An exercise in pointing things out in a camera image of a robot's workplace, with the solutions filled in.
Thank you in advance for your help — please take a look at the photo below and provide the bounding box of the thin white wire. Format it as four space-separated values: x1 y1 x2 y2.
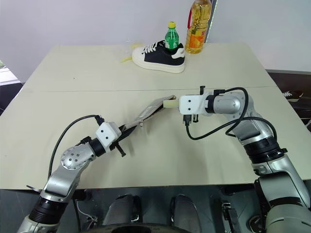
75 200 98 223

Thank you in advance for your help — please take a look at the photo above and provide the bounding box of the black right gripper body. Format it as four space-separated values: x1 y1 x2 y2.
182 85 207 126

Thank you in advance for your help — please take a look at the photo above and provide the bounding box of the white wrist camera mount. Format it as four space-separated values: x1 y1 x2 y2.
178 92 208 116
94 122 121 148

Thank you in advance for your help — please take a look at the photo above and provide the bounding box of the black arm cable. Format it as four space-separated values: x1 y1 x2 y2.
48 114 105 177
182 114 279 149
213 87 251 137

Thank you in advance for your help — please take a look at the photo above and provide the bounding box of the white and black sneaker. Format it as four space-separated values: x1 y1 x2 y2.
132 40 187 74

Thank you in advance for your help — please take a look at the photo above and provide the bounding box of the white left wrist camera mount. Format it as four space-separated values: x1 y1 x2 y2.
94 122 121 148

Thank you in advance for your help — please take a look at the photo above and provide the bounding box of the dark rounded shape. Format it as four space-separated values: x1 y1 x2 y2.
103 194 142 229
170 194 203 233

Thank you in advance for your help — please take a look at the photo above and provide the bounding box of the black metal bracket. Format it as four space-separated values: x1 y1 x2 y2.
222 202 240 229

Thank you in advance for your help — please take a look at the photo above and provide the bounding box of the green plastic soda bottle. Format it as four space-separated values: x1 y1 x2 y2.
164 21 180 53

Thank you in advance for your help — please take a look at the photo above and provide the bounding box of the grid pattern zip pouch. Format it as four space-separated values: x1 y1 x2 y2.
121 95 177 133

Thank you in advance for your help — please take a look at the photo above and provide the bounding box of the yellow cooking oil bottle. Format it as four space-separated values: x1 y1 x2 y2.
185 0 213 56

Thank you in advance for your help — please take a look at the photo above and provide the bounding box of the dark pole with lights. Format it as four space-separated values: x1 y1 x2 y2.
205 0 218 43

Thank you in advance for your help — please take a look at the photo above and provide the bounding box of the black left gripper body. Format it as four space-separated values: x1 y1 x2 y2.
109 140 127 158

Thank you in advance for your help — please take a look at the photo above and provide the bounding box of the pale yellow plastic wrapper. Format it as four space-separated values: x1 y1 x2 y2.
120 42 144 64

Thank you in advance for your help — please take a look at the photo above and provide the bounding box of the dark sneaker with white laces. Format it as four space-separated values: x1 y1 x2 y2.
282 90 305 103

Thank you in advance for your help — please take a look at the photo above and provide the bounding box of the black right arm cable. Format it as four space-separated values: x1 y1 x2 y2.
213 87 251 137
182 114 279 149

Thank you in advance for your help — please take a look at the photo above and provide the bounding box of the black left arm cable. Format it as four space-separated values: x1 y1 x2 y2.
48 114 105 177

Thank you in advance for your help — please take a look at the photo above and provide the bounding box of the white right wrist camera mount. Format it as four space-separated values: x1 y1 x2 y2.
178 92 208 116

